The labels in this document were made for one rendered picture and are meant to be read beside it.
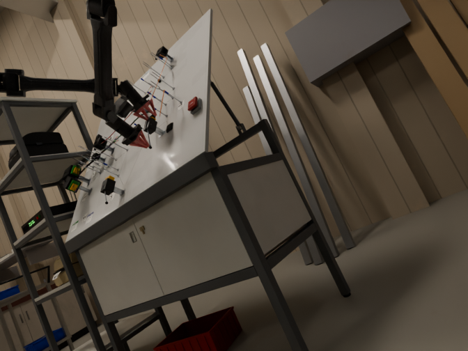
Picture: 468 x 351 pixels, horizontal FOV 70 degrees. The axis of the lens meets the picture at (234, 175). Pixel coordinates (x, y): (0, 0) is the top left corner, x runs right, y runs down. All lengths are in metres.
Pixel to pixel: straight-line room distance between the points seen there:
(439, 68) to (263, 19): 1.70
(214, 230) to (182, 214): 0.17
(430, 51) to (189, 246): 2.32
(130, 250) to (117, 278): 0.22
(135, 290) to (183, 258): 0.41
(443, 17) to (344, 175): 1.44
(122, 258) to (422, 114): 2.59
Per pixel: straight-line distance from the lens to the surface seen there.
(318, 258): 2.67
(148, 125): 1.59
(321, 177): 2.82
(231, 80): 3.70
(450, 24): 3.09
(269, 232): 1.39
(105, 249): 1.93
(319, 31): 3.16
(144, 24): 4.52
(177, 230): 1.49
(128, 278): 1.85
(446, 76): 2.95
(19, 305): 4.96
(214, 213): 1.33
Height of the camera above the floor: 0.60
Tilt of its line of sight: 6 degrees up
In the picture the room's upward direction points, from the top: 25 degrees counter-clockwise
